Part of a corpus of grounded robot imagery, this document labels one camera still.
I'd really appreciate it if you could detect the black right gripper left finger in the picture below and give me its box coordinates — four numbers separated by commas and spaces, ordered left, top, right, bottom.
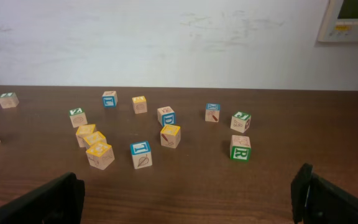
0, 172, 85, 224

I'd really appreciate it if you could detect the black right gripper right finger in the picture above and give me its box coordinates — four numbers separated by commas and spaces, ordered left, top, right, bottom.
291, 163, 358, 224

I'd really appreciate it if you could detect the yellow block cluster front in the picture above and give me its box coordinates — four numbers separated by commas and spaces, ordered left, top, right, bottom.
86, 142, 115, 170

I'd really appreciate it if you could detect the yellow block cluster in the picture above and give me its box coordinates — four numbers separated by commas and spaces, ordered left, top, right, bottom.
83, 131, 107, 149
86, 142, 115, 170
76, 124, 97, 147

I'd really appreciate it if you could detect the yellow block cluster middle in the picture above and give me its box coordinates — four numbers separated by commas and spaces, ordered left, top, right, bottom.
83, 131, 107, 149

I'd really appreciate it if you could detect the yellow block cluster back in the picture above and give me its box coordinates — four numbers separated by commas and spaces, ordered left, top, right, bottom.
76, 124, 97, 147

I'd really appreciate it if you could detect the green Z wooden block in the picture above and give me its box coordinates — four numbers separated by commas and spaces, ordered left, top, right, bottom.
69, 108, 88, 128

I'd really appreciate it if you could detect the green R block right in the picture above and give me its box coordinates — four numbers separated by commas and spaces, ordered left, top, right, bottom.
229, 135, 251, 162

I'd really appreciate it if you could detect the blue I leaf block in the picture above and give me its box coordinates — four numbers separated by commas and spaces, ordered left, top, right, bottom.
130, 141, 152, 169

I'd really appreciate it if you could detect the green J wooden block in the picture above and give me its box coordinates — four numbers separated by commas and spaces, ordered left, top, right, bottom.
231, 111, 251, 133

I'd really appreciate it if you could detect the blue-sided wooden block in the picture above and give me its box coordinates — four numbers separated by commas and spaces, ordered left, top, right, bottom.
102, 91, 117, 108

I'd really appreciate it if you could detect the green L wooden block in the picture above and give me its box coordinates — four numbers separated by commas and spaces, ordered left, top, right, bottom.
0, 92, 19, 109

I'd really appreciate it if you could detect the yellow top block far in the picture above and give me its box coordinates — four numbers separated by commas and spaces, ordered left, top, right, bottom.
132, 96, 147, 114

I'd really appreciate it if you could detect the yellow block with pencil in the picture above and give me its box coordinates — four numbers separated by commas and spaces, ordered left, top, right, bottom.
160, 124, 181, 149

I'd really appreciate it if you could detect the blue X wooden block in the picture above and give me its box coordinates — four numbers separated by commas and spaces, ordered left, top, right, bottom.
205, 103, 221, 123

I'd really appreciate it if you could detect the blue D wooden block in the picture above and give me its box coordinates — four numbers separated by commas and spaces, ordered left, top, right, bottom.
157, 106, 176, 127

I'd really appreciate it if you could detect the white wall thermostat panel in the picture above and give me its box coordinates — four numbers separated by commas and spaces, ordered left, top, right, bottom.
317, 0, 358, 43

